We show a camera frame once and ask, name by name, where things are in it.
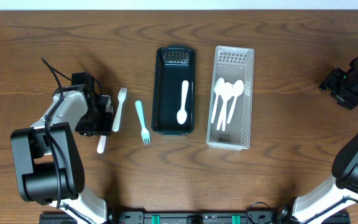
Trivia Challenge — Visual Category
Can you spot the white plastic fork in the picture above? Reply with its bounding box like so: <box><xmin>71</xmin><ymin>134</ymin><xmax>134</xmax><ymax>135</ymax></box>
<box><xmin>97</xmin><ymin>103</ymin><xmax>112</xmax><ymax>154</ymax></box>
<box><xmin>112</xmin><ymin>87</ymin><xmax>127</xmax><ymax>132</ymax></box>

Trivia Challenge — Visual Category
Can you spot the mint green plastic fork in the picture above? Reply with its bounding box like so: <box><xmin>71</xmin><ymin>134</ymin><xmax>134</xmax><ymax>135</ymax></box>
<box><xmin>135</xmin><ymin>100</ymin><xmax>151</xmax><ymax>144</ymax></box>

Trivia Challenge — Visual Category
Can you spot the white spoon wide handle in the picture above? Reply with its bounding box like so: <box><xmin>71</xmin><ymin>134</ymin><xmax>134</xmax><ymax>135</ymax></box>
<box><xmin>177</xmin><ymin>80</ymin><xmax>189</xmax><ymax>124</ymax></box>

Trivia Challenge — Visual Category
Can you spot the white plastic spoon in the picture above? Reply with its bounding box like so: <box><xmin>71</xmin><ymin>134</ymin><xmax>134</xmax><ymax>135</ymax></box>
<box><xmin>211</xmin><ymin>78</ymin><xmax>225</xmax><ymax>124</ymax></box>
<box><xmin>216</xmin><ymin>91</ymin><xmax>230</xmax><ymax>131</ymax></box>
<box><xmin>216</xmin><ymin>82</ymin><xmax>232</xmax><ymax>131</ymax></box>
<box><xmin>227</xmin><ymin>80</ymin><xmax>244</xmax><ymax>124</ymax></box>

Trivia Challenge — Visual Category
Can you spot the clear plastic basket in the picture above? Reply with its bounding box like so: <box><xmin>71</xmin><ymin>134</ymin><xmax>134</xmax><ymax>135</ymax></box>
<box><xmin>206</xmin><ymin>45</ymin><xmax>255</xmax><ymax>151</ymax></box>

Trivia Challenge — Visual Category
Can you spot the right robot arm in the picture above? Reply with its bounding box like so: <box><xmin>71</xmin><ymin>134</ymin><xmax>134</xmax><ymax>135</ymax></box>
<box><xmin>275</xmin><ymin>56</ymin><xmax>358</xmax><ymax>223</ymax></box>

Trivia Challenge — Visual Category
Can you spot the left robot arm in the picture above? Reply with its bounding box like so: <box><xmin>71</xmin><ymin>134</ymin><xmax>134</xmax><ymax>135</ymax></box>
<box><xmin>11</xmin><ymin>85</ymin><xmax>117</xmax><ymax>223</ymax></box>

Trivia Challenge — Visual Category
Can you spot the black plastic basket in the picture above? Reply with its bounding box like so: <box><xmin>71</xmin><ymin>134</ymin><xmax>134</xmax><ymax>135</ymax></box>
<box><xmin>151</xmin><ymin>45</ymin><xmax>196</xmax><ymax>136</ymax></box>

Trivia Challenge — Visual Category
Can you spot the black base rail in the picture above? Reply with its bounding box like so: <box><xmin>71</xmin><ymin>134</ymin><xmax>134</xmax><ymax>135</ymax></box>
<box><xmin>39</xmin><ymin>210</ymin><xmax>351</xmax><ymax>224</ymax></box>

